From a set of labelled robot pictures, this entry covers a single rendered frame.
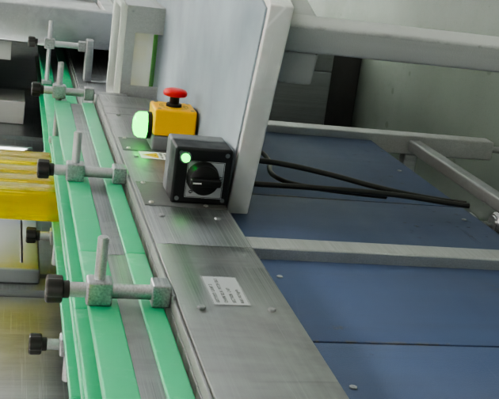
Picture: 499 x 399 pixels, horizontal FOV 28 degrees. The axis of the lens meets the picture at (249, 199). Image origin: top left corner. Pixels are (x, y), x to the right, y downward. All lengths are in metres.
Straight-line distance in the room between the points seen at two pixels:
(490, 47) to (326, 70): 1.65
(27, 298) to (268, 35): 0.76
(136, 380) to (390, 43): 0.66
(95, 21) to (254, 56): 1.63
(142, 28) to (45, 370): 0.82
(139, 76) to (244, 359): 1.26
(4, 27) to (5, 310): 1.29
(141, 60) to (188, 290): 1.10
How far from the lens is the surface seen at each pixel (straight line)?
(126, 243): 1.24
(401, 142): 2.08
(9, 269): 1.85
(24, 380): 1.54
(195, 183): 1.32
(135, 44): 2.10
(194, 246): 1.20
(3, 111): 3.06
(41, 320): 1.74
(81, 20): 2.90
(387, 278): 1.25
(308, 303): 1.13
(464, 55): 1.43
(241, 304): 1.04
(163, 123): 1.62
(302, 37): 1.34
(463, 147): 2.13
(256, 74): 1.31
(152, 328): 1.01
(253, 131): 1.35
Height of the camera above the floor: 1.06
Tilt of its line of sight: 14 degrees down
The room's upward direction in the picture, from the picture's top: 86 degrees counter-clockwise
